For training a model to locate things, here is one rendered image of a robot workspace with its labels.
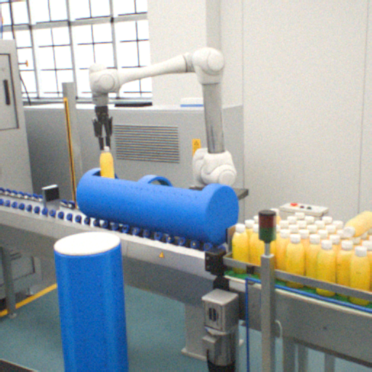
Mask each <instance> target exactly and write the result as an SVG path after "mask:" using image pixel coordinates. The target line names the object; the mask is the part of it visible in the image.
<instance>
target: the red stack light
mask: <svg viewBox="0 0 372 372"><path fill-rule="evenodd" d="M276 217H277V215H275V216H273V217H262V216H260V215H258V218H259V226H260V227H263V228H273V227H276V224H277V218H276Z"/></svg>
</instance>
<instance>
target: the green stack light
mask: <svg viewBox="0 0 372 372"><path fill-rule="evenodd" d="M276 227H277V226H276ZM276 227H273V228H263V227H260V226H259V240H260V241H264V242H272V241H275V240H276V239H277V238H276V237H277V234H276V232H277V231H276V229H277V228H276Z"/></svg>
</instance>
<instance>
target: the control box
mask: <svg viewBox="0 0 372 372"><path fill-rule="evenodd" d="M300 205H304V208H300V207H299V206H300ZM308 206H311V207H312V208H311V209H307V207H308ZM295 213H304V218H305V217H314V222H316V221H317V220H321V222H322V221H323V217H328V207H322V206H314V207H313V206H312V205H306V204H300V203H298V205H296V206H292V205H290V203H287V204H285V205H283V206H281V207H280V218H281V219H282V220H287V217H295ZM287 221H288V220H287Z"/></svg>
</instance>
